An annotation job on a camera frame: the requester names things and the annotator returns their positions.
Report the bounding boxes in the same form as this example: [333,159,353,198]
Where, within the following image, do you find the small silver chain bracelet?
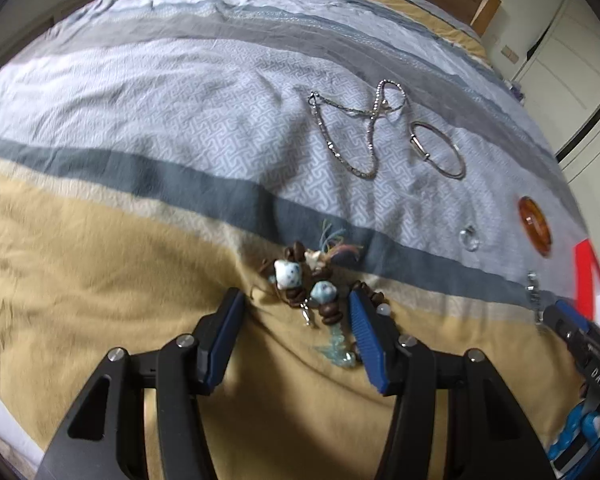
[525,270,543,327]

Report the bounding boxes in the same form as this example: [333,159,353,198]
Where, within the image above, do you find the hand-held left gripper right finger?
[348,290,558,480]

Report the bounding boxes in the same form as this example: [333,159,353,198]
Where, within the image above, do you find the white wardrobe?
[510,0,600,251]

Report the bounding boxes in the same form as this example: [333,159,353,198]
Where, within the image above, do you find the silver bangle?
[410,121,467,181]

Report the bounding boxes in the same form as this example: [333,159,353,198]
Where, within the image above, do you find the red and white box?
[573,239,600,332]

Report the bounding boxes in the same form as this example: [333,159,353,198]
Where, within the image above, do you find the silver chain necklace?
[307,79,407,181]

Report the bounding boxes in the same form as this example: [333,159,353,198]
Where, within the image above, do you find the striped bed blanket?
[0,0,588,473]

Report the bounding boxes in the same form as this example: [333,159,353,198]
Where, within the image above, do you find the amber round dish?
[517,196,553,259]

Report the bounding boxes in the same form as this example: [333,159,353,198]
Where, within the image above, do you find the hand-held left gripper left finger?
[35,287,246,480]

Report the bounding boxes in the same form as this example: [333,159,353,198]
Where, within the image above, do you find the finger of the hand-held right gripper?
[544,300,600,361]

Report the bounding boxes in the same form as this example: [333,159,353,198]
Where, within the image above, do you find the wooden bead necklace blue stones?
[252,217,393,368]

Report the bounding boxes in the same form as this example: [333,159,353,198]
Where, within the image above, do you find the clear glass ring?
[458,226,481,253]

